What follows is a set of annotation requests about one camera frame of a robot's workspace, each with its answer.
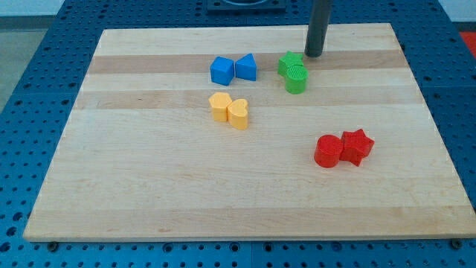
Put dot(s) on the green cylinder block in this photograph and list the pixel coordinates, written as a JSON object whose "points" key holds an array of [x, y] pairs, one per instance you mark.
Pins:
{"points": [[296, 79]]}

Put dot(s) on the blue triangular prism block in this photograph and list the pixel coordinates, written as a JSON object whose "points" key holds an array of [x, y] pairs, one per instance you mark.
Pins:
{"points": [[246, 68]]}

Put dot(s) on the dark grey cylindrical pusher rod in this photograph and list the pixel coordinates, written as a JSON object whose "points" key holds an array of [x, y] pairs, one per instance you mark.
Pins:
{"points": [[317, 28]]}

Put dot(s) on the yellow heart block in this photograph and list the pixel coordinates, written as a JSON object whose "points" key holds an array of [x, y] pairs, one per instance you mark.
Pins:
{"points": [[238, 114]]}

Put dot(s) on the yellow hexagon block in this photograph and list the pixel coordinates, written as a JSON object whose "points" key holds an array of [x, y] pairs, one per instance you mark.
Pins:
{"points": [[219, 103]]}

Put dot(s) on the green star block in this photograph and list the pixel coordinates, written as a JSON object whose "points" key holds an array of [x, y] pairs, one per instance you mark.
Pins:
{"points": [[288, 60]]}

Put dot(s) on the blue cube block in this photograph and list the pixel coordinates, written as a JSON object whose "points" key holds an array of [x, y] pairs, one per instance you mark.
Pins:
{"points": [[222, 71]]}

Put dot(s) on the light wooden board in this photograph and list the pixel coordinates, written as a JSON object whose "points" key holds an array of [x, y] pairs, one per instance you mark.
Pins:
{"points": [[141, 158]]}

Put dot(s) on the red cylinder block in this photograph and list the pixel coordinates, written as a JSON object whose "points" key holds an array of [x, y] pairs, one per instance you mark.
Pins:
{"points": [[328, 151]]}

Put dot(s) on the red star block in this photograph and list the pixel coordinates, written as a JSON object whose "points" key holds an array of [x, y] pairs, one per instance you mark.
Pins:
{"points": [[356, 146]]}

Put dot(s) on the dark robot base mount plate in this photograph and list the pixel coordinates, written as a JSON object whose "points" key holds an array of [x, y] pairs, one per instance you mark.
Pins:
{"points": [[244, 6]]}

